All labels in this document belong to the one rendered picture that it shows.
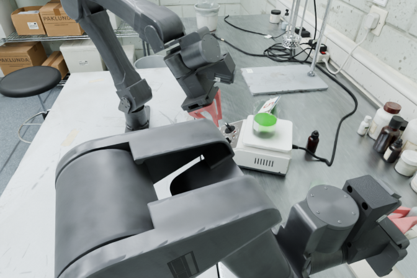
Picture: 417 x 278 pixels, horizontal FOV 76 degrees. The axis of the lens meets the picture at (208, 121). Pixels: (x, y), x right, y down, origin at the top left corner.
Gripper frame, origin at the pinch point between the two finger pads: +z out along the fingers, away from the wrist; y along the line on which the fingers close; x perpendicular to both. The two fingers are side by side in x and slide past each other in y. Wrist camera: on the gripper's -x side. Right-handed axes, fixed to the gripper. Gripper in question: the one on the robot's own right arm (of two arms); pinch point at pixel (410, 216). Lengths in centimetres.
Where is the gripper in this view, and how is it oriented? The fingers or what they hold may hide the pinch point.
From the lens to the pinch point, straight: 53.1
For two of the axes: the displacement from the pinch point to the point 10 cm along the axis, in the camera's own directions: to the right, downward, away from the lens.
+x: -0.2, 8.0, 6.1
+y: -2.9, -5.8, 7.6
